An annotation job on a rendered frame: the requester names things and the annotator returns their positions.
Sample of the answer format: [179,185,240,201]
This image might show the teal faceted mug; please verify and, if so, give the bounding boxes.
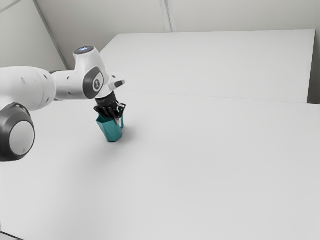
[96,114,125,143]

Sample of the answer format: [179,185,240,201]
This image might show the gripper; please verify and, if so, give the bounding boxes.
[93,92,127,127]

